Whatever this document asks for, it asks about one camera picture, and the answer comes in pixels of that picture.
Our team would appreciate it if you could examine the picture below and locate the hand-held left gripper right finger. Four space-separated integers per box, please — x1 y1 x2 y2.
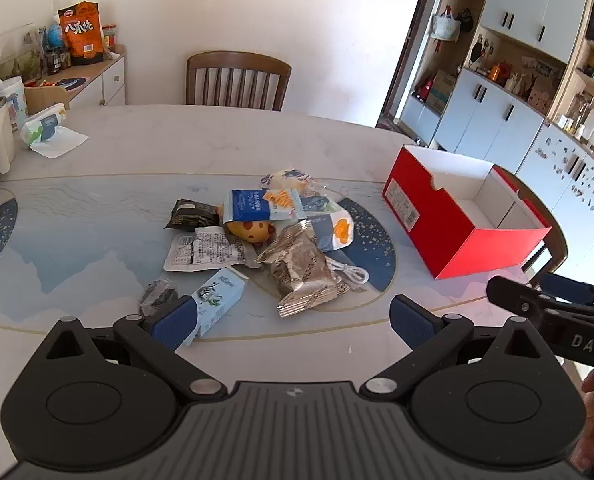
359 294 553 403

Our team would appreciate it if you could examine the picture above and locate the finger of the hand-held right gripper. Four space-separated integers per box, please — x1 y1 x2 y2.
486 275 570 328
541 272 594 311

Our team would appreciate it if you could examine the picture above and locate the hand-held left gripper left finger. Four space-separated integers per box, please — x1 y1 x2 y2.
42 296 228 403

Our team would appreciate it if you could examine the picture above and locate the black packet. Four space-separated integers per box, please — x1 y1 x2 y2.
137 277 180 318

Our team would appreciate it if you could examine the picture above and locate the white printed pouch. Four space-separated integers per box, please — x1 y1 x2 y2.
163 226 258 273

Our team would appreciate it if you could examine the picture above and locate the dark green packet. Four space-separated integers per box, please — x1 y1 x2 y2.
164 198 221 233

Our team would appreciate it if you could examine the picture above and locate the yellow spotted toy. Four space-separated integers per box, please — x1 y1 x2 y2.
225 219 276 247

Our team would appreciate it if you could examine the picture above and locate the white blue bread packet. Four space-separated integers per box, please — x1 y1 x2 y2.
297 195 354 253

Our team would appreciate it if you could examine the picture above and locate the red cardboard box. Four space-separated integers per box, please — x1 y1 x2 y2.
382 144 553 281

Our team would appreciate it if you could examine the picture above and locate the blue biscuit packet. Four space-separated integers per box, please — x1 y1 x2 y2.
224 188 303 223

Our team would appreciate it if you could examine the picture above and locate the round cake packet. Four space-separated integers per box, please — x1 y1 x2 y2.
261 169 323 198

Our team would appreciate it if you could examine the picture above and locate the white marble desktop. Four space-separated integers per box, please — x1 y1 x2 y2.
0 104 578 480

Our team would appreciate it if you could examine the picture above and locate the brown wooden chair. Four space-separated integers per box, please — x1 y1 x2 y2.
492 165 569 281
185 51 293 112

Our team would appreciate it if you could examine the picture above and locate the white teal carton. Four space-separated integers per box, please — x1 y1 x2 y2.
177 266 250 348

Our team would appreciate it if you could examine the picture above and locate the brown cardboard carton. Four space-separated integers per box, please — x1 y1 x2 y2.
427 70 458 113

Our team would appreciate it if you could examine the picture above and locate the tissue pack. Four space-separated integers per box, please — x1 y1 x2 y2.
19 102 90 160

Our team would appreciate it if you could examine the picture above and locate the white wooden sideboard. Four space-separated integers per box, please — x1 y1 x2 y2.
24 45 128 111

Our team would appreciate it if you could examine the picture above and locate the light wooden board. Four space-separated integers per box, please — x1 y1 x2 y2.
24 85 70 116

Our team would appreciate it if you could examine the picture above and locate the dark wooden door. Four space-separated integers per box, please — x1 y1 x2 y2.
377 0 445 130

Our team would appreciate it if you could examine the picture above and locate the white printed cup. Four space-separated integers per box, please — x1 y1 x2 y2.
0 76 30 130

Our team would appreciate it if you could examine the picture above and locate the white tote bag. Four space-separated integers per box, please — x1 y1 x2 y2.
431 9 460 41

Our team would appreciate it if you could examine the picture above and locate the dark glass jar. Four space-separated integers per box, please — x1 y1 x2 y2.
44 47 72 76

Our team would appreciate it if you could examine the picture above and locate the orange snack bag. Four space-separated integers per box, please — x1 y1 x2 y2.
58 1 106 66

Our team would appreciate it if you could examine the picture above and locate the clear framed picture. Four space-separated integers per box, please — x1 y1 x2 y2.
0 24 45 83

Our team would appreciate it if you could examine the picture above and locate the white cable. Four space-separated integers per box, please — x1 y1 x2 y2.
324 255 370 292

